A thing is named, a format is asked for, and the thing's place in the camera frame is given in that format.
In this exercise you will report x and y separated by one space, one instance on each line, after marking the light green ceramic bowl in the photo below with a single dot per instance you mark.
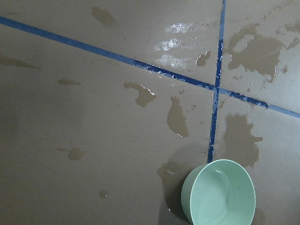
218 193

